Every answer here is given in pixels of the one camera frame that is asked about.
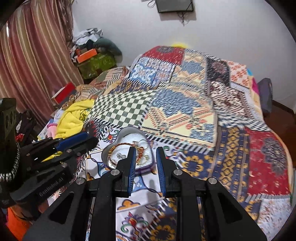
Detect striped red curtain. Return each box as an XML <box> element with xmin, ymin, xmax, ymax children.
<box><xmin>0</xmin><ymin>0</ymin><xmax>85</xmax><ymax>130</ymax></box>

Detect yellow cloth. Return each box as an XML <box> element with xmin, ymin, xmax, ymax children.
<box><xmin>55</xmin><ymin>99</ymin><xmax>95</xmax><ymax>139</ymax></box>

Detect pink cloth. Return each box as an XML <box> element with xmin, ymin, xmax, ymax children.
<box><xmin>47</xmin><ymin>123</ymin><xmax>57</xmax><ymax>138</ymax></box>

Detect grey bag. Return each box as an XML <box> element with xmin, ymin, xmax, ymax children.
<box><xmin>257</xmin><ymin>78</ymin><xmax>273</xmax><ymax>116</ymax></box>

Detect black bag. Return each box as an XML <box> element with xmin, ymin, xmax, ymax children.
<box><xmin>16</xmin><ymin>110</ymin><xmax>37</xmax><ymax>149</ymax></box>

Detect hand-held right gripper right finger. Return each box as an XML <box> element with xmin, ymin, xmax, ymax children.
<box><xmin>156</xmin><ymin>146</ymin><xmax>266</xmax><ymax>241</ymax></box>

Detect small black monitor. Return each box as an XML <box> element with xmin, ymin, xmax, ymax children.
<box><xmin>155</xmin><ymin>0</ymin><xmax>194</xmax><ymax>13</ymax></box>

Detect black monitor cable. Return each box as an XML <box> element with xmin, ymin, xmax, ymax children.
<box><xmin>177</xmin><ymin>10</ymin><xmax>190</xmax><ymax>26</ymax></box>

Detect heart-shaped metal tin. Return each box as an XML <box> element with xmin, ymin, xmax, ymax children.
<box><xmin>102</xmin><ymin>126</ymin><xmax>154</xmax><ymax>172</ymax></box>

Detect patchwork printed blanket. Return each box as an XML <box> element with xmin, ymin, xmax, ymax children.
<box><xmin>37</xmin><ymin>45</ymin><xmax>293</xmax><ymax>241</ymax></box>

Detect green patterned box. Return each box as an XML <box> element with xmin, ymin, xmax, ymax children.
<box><xmin>77</xmin><ymin>53</ymin><xmax>117</xmax><ymax>80</ymax></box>

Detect orange box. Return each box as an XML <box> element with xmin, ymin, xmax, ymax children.
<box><xmin>76</xmin><ymin>49</ymin><xmax>98</xmax><ymax>64</ymax></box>

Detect red bangle bracelets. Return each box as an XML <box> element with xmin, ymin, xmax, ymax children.
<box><xmin>109</xmin><ymin>143</ymin><xmax>149</xmax><ymax>163</ymax></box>

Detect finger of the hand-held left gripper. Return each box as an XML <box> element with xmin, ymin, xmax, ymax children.
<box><xmin>22</xmin><ymin>133</ymin><xmax>89</xmax><ymax>163</ymax></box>
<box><xmin>38</xmin><ymin>137</ymin><xmax>99</xmax><ymax>173</ymax></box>

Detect red box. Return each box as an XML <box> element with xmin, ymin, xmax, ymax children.
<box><xmin>51</xmin><ymin>83</ymin><xmax>76</xmax><ymax>104</ymax></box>

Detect orange plastic object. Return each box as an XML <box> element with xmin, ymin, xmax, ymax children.
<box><xmin>6</xmin><ymin>206</ymin><xmax>31</xmax><ymax>241</ymax></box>

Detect pile of clothes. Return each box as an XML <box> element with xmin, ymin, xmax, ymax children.
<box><xmin>70</xmin><ymin>28</ymin><xmax>122</xmax><ymax>63</ymax></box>

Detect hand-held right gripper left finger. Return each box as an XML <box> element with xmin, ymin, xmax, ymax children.
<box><xmin>23</xmin><ymin>146</ymin><xmax>137</xmax><ymax>241</ymax></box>

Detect striped brown blanket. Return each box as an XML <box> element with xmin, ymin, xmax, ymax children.
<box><xmin>76</xmin><ymin>66</ymin><xmax>130</xmax><ymax>98</ymax></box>

